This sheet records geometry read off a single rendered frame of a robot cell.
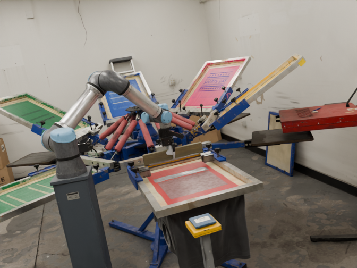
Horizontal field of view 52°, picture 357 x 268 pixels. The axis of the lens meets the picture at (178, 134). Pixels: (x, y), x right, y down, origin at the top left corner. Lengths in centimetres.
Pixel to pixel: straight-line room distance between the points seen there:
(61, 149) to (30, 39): 463
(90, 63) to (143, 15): 121
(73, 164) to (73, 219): 28
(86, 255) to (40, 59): 470
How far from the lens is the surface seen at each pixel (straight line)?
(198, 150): 247
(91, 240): 199
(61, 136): 186
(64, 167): 189
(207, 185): 211
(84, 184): 188
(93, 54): 638
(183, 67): 668
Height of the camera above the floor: 171
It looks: 12 degrees down
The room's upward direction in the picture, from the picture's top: 9 degrees counter-clockwise
